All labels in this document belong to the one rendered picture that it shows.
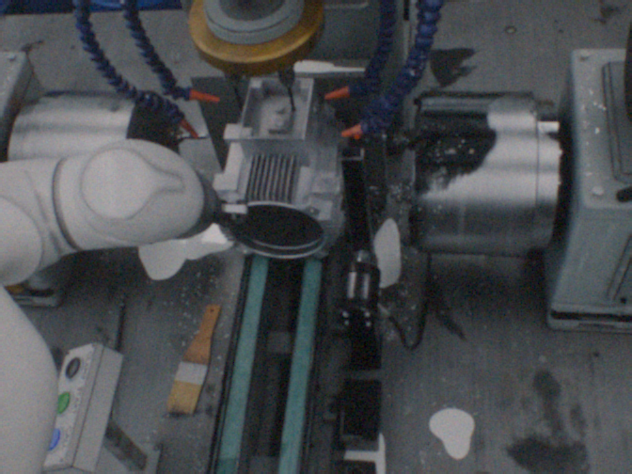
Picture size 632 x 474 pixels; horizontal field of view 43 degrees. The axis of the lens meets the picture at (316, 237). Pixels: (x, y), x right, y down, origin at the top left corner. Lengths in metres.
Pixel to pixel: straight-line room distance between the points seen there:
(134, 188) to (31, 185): 0.13
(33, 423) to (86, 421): 0.58
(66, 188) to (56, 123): 0.45
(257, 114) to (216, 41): 0.23
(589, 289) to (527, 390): 0.19
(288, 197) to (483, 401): 0.46
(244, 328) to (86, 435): 0.31
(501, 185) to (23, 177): 0.63
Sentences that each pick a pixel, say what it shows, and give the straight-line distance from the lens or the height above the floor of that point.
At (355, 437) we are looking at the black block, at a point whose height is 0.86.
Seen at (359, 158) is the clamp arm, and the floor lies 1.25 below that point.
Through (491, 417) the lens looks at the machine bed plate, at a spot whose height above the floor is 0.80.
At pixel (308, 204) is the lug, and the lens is 1.17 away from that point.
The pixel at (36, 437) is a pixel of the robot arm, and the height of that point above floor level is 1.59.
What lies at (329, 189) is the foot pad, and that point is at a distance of 1.20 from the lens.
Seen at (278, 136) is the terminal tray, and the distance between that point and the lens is 1.19.
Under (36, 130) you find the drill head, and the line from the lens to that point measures 1.29.
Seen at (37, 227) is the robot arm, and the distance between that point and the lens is 0.85.
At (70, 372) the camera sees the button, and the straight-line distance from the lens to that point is 1.15.
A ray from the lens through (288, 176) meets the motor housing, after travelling 1.21.
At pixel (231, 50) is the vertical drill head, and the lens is 1.05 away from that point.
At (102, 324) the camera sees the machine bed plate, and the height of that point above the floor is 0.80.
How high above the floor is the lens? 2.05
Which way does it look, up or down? 57 degrees down
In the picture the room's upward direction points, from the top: 12 degrees counter-clockwise
